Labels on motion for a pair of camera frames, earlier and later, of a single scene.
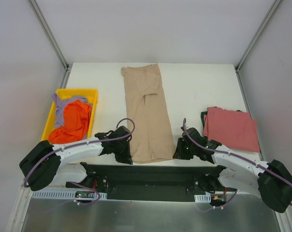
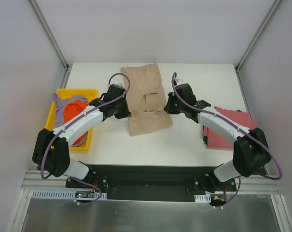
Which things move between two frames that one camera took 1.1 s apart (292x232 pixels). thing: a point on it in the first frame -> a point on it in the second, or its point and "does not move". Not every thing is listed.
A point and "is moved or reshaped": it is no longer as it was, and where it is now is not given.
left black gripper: x=123 y=153 -> x=124 y=110
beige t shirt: x=151 y=136 is moved or reshaped
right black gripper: x=181 y=150 -> x=171 y=106
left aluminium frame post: x=49 y=33 does not move
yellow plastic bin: x=91 y=94 does not move
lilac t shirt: x=60 y=104 does not move
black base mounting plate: x=146 y=182 does not move
